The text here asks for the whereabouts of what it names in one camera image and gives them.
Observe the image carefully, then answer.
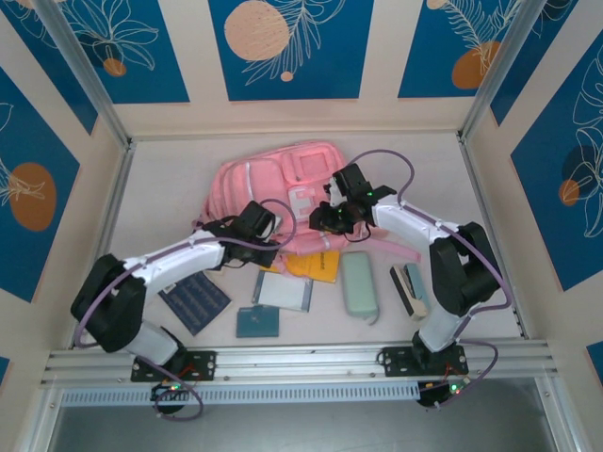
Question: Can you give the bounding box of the pink backpack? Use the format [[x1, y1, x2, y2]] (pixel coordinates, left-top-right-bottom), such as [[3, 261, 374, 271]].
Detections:
[[192, 143, 423, 277]]

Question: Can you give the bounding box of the white notebook with blue spine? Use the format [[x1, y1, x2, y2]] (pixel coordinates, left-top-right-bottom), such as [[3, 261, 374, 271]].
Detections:
[[252, 270, 315, 313]]

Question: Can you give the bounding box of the yellow book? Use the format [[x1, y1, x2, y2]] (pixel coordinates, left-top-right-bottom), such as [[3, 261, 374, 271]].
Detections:
[[285, 250, 341, 284]]

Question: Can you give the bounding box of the small teal notebook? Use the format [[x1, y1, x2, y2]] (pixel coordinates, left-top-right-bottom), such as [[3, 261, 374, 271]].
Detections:
[[235, 305, 282, 339]]

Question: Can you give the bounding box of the mint green pencil case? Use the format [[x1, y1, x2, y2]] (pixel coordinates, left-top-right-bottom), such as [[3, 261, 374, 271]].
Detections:
[[339, 251, 382, 326]]

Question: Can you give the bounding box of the navy blue printed book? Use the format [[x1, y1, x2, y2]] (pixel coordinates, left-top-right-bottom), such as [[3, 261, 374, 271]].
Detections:
[[158, 272, 233, 336]]

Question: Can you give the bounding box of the black and white eraser box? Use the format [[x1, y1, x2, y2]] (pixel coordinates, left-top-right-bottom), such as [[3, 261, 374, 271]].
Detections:
[[389, 264, 431, 322]]

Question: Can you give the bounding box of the blue grey small box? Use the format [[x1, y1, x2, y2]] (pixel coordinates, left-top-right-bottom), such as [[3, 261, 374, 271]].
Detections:
[[405, 262, 432, 305]]

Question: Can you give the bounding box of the black controller board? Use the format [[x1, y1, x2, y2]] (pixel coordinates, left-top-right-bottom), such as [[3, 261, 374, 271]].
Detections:
[[150, 381, 189, 402], [417, 379, 470, 410]]

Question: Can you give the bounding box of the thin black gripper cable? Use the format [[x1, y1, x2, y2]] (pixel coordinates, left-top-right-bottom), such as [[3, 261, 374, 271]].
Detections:
[[346, 223, 376, 245]]

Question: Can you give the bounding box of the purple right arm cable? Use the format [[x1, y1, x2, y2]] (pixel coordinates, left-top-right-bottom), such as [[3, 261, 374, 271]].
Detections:
[[346, 149, 514, 411]]

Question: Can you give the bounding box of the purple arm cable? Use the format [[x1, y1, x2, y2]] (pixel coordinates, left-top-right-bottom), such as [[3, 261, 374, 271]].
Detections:
[[74, 197, 298, 420], [346, 149, 514, 411]]

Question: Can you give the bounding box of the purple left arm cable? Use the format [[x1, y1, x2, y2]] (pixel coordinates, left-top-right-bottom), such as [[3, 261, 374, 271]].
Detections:
[[74, 197, 298, 420]]

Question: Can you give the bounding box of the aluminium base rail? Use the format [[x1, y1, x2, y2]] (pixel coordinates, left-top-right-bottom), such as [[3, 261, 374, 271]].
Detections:
[[40, 339, 560, 390]]

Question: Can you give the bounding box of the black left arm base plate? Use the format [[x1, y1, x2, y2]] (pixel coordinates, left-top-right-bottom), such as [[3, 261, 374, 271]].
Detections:
[[130, 350, 218, 383]]

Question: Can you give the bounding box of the aluminium side rail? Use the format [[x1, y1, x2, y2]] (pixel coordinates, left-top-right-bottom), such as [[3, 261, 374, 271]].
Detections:
[[70, 138, 138, 352], [459, 134, 529, 338]]

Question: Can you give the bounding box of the blue floral wall panel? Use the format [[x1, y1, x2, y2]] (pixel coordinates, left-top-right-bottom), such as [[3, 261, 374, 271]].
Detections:
[[0, 65, 82, 303], [0, 0, 99, 137], [56, 0, 191, 105], [511, 41, 603, 293], [489, 0, 580, 127], [398, 0, 525, 100], [208, 0, 376, 102]]

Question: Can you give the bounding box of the grey slotted cable duct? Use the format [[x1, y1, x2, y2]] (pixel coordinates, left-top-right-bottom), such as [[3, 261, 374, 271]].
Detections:
[[60, 381, 420, 407]]

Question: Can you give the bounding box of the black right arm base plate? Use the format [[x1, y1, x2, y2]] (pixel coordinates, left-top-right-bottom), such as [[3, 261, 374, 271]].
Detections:
[[380, 346, 470, 379]]

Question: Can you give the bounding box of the aluminium frame post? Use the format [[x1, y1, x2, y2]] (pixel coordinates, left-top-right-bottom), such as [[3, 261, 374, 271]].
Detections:
[[459, 0, 550, 142], [35, 0, 136, 147]]

